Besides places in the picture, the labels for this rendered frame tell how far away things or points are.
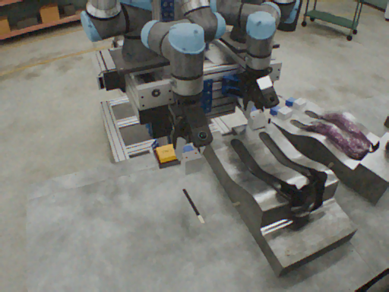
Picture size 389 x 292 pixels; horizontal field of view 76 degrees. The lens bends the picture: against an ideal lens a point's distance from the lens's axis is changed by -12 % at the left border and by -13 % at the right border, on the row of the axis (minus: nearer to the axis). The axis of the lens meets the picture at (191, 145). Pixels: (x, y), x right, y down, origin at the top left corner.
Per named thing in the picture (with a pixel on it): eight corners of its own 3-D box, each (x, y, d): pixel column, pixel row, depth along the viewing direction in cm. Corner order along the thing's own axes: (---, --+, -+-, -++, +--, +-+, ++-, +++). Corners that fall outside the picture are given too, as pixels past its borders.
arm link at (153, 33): (175, 41, 77) (199, 53, 70) (139, 51, 71) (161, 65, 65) (174, 13, 71) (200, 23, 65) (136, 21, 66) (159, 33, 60)
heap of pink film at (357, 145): (297, 129, 103) (302, 112, 98) (321, 113, 112) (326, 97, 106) (356, 167, 88) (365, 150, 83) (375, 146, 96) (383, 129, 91)
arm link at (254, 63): (276, 55, 77) (252, 61, 75) (275, 68, 80) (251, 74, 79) (263, 42, 81) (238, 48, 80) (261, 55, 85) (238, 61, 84)
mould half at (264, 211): (202, 153, 102) (203, 123, 93) (264, 137, 109) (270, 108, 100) (277, 277, 67) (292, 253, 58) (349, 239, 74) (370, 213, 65)
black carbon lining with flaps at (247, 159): (226, 145, 95) (229, 122, 89) (267, 134, 99) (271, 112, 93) (285, 228, 71) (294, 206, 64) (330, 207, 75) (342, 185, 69)
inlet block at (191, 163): (170, 147, 90) (169, 133, 86) (185, 143, 91) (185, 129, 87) (185, 176, 80) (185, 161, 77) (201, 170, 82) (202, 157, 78)
